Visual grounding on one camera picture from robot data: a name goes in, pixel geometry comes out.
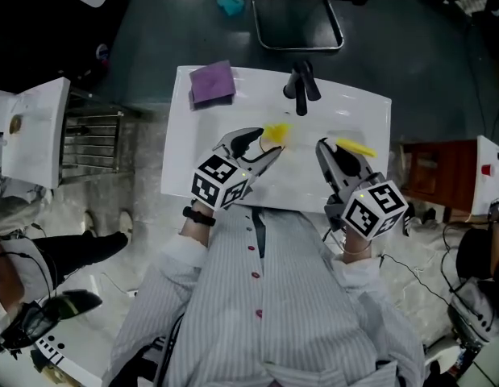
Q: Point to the person's right forearm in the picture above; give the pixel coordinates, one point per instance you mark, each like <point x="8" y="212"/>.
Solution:
<point x="356" y="258"/>

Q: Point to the purple cloth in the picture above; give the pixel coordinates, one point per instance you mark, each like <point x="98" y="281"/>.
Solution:
<point x="213" y="83"/>

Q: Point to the person's left forearm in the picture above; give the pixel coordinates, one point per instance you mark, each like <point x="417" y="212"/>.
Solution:
<point x="194" y="235"/>

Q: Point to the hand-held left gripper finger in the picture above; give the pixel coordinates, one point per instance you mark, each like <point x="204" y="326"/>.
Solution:
<point x="261" y="161"/>
<point x="243" y="139"/>

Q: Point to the round red blue lid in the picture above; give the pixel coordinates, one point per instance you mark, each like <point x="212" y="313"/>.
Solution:
<point x="102" y="54"/>

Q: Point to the black wristband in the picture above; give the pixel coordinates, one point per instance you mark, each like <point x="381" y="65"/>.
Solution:
<point x="198" y="218"/>

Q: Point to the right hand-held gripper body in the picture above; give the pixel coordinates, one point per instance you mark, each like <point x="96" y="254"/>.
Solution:
<point x="374" y="212"/>

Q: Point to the person's striped white shirt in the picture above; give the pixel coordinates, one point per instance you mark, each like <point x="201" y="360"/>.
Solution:
<point x="281" y="309"/>

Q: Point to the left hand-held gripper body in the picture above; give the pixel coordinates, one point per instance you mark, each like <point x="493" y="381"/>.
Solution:
<point x="217" y="180"/>

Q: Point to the round brown item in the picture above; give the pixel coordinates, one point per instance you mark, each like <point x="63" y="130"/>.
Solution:
<point x="16" y="124"/>

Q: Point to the reddish brown wooden cabinet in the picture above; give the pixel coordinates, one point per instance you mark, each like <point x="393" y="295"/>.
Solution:
<point x="438" y="167"/>

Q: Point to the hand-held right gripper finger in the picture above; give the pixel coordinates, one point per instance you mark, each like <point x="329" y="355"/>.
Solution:
<point x="329" y="163"/>
<point x="350" y="165"/>

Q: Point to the black faucet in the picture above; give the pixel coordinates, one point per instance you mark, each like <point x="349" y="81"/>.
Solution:
<point x="300" y="91"/>

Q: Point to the white ceramic sink basin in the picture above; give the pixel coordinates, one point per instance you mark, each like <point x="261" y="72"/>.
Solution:
<point x="297" y="184"/>

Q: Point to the metal rack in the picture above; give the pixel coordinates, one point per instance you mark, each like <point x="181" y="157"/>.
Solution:
<point x="92" y="139"/>

